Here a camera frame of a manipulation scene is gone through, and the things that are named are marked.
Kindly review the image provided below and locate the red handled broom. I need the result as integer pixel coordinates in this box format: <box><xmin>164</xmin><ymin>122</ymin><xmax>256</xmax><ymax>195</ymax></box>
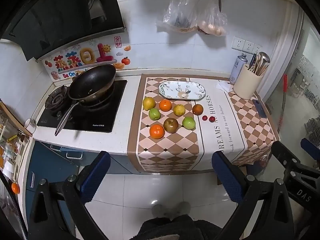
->
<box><xmin>278</xmin><ymin>74</ymin><xmax>288</xmax><ymax>133</ymax></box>

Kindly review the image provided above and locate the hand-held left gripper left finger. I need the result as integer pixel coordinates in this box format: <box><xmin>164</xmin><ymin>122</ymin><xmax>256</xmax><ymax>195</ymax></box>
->
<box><xmin>28</xmin><ymin>151</ymin><xmax>112</xmax><ymax>240</ymax></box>

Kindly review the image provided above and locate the grey slipper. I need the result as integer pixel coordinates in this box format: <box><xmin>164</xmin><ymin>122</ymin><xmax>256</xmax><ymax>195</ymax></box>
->
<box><xmin>151</xmin><ymin>204</ymin><xmax>173</xmax><ymax>218</ymax></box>
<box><xmin>172</xmin><ymin>201</ymin><xmax>191</xmax><ymax>217</ymax></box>

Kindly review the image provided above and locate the green apple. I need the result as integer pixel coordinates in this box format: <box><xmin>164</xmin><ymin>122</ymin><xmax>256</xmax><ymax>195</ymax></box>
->
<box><xmin>149</xmin><ymin>108</ymin><xmax>161</xmax><ymax>121</ymax></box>
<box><xmin>182</xmin><ymin>116</ymin><xmax>196</xmax><ymax>130</ymax></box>

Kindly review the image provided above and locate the yellow pear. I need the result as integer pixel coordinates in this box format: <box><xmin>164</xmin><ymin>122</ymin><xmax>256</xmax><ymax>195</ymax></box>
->
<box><xmin>142</xmin><ymin>96</ymin><xmax>156</xmax><ymax>111</ymax></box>
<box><xmin>173</xmin><ymin>104</ymin><xmax>186</xmax><ymax>117</ymax></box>

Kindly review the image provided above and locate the colourful wall sticker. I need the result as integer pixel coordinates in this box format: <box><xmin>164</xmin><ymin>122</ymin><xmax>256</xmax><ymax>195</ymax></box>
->
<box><xmin>43</xmin><ymin>36</ymin><xmax>132</xmax><ymax>81</ymax></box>

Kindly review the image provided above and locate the black range hood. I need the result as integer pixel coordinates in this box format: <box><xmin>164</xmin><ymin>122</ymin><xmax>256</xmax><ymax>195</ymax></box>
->
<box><xmin>1</xmin><ymin>0</ymin><xmax>125</xmax><ymax>62</ymax></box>

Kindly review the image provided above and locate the dark blue phone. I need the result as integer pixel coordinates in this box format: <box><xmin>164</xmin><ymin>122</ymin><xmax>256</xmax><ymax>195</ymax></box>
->
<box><xmin>252</xmin><ymin>99</ymin><xmax>268</xmax><ymax>119</ymax></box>

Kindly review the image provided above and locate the checkered brown table mat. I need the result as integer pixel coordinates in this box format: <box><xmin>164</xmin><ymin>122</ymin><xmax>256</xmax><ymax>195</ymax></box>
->
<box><xmin>127</xmin><ymin>74</ymin><xmax>280</xmax><ymax>174</ymax></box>

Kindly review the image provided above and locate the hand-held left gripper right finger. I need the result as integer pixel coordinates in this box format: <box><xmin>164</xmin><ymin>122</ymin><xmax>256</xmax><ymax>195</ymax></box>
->
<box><xmin>212</xmin><ymin>151</ymin><xmax>300</xmax><ymax>240</ymax></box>

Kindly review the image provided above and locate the brown apple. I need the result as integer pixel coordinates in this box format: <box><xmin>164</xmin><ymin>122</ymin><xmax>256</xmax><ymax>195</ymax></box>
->
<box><xmin>163</xmin><ymin>117</ymin><xmax>179</xmax><ymax>133</ymax></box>

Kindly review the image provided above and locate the cluttered side shelf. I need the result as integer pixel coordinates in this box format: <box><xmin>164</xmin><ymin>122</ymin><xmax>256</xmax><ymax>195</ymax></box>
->
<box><xmin>0</xmin><ymin>100</ymin><xmax>33</xmax><ymax>188</ymax></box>

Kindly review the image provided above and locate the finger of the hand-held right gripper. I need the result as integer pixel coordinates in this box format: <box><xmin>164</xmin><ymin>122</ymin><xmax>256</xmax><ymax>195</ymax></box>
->
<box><xmin>271</xmin><ymin>141</ymin><xmax>304</xmax><ymax>172</ymax></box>
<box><xmin>300</xmin><ymin>138</ymin><xmax>320</xmax><ymax>158</ymax></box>

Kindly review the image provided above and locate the white patterned oval plate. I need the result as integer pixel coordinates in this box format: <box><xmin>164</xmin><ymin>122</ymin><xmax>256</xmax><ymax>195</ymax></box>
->
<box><xmin>158</xmin><ymin>81</ymin><xmax>207</xmax><ymax>100</ymax></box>

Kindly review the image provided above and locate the plastic bag of eggs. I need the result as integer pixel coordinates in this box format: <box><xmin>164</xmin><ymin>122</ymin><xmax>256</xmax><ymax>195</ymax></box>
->
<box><xmin>196</xmin><ymin>0</ymin><xmax>228</xmax><ymax>37</ymax></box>

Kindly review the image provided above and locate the black frying pan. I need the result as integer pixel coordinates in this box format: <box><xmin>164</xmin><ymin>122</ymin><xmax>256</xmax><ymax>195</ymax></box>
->
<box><xmin>54</xmin><ymin>64</ymin><xmax>117</xmax><ymax>137</ymax></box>

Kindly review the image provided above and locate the grey spray can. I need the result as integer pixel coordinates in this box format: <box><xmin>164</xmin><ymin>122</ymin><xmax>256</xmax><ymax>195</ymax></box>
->
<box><xmin>229</xmin><ymin>53</ymin><xmax>248</xmax><ymax>85</ymax></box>

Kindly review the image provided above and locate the white paper tissue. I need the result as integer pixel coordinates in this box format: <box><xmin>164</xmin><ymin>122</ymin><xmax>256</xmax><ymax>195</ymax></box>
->
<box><xmin>215</xmin><ymin>80</ymin><xmax>235</xmax><ymax>92</ymax></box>

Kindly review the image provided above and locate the beige utensil holder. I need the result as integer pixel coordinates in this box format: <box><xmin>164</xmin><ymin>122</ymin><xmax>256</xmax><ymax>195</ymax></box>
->
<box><xmin>233</xmin><ymin>64</ymin><xmax>263</xmax><ymax>100</ymax></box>

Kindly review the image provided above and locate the white mug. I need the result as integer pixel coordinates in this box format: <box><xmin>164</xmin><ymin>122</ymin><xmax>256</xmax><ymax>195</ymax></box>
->
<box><xmin>24</xmin><ymin>118</ymin><xmax>37</xmax><ymax>134</ymax></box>

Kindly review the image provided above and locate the orange tangerine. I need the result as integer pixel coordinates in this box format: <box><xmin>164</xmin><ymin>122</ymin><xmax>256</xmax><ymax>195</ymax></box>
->
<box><xmin>149</xmin><ymin>124</ymin><xmax>165</xmax><ymax>139</ymax></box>
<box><xmin>159</xmin><ymin>99</ymin><xmax>172</xmax><ymax>112</ymax></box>

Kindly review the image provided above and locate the black gas stove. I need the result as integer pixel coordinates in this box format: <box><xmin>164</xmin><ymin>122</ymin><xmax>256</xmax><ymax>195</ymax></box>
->
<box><xmin>36</xmin><ymin>79</ymin><xmax>128</xmax><ymax>133</ymax></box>

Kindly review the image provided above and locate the clear plastic bag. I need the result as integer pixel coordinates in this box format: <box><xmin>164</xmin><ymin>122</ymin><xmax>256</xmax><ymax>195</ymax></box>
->
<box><xmin>155</xmin><ymin>0</ymin><xmax>200</xmax><ymax>33</ymax></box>

